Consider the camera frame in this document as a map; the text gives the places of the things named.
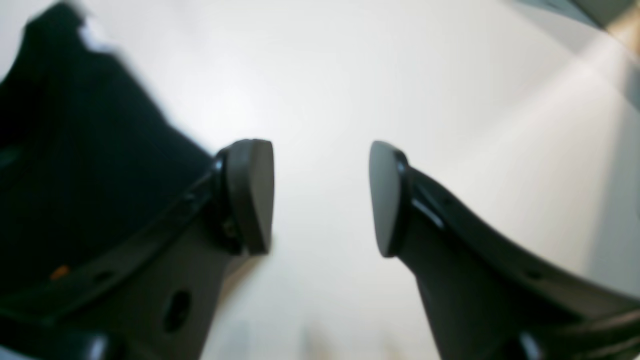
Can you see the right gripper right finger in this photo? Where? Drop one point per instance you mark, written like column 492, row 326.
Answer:
column 485, row 297

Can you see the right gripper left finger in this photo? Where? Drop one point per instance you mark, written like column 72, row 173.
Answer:
column 154, row 296

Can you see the black T-shirt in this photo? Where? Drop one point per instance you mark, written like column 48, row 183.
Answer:
column 87, row 158

